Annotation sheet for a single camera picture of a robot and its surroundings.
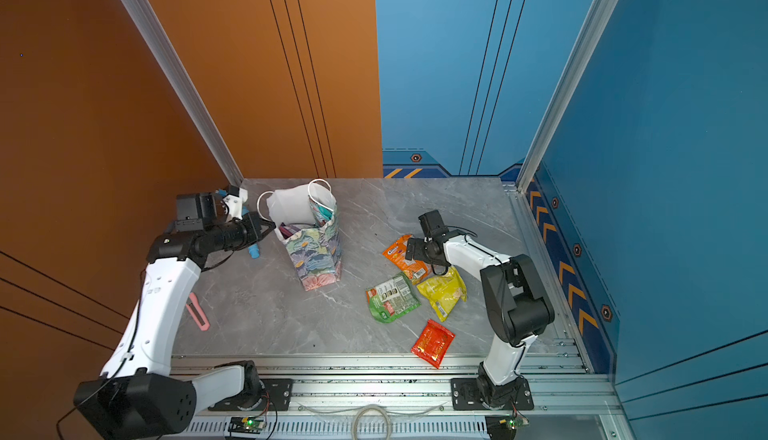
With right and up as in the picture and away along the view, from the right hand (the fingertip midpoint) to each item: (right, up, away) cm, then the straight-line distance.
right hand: (419, 253), depth 96 cm
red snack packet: (+3, -22, -15) cm, 27 cm away
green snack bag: (-8, -13, -7) cm, 17 cm away
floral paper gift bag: (-36, +12, -1) cm, 38 cm away
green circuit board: (-42, -37, -25) cm, 61 cm away
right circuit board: (+21, -35, -27) cm, 49 cm away
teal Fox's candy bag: (-29, +13, -10) cm, 34 cm away
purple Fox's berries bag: (-40, +8, -10) cm, 42 cm away
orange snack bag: (-7, 0, +1) cm, 7 cm away
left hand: (-39, +11, -20) cm, 45 cm away
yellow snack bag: (+6, -9, -11) cm, 15 cm away
